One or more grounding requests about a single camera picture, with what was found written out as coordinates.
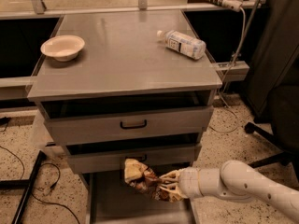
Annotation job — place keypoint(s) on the clear plastic water bottle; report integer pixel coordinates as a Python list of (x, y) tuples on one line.
[(184, 44)]

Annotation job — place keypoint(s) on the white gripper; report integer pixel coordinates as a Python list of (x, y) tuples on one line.
[(188, 182)]

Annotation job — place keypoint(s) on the middle drawer with black handle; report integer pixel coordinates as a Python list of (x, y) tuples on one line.
[(153, 151)]

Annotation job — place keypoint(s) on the white bowl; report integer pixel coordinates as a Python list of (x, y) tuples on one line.
[(63, 48)]

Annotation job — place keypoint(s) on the black office chair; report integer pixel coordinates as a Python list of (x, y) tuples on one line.
[(283, 105)]

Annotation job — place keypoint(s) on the grey drawer cabinet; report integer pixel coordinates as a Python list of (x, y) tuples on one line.
[(122, 56)]

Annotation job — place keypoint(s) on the drawer with black handle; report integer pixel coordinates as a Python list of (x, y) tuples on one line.
[(81, 121), (153, 151)]

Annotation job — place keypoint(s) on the brown chip bag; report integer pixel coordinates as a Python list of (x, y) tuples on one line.
[(142, 178)]

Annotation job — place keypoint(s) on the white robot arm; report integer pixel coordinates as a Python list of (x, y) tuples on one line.
[(235, 181)]

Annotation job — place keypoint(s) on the open bottom drawer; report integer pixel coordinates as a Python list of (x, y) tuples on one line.
[(112, 201)]

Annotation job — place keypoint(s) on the top drawer with black handle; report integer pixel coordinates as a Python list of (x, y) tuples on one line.
[(81, 121)]

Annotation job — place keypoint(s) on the black metal floor frame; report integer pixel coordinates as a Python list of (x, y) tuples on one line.
[(26, 185)]

